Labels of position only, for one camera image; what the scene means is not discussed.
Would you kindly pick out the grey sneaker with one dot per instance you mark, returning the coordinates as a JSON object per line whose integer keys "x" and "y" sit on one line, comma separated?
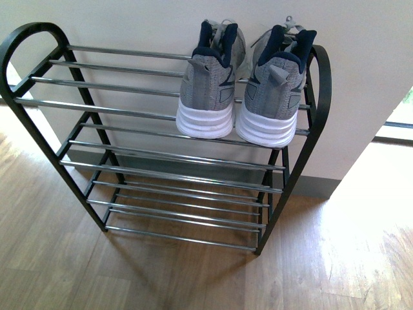
{"x": 206, "y": 98}
{"x": 268, "y": 115}

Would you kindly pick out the black metal shoe rack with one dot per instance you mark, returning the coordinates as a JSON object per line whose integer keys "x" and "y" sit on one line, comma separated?
{"x": 106, "y": 120}

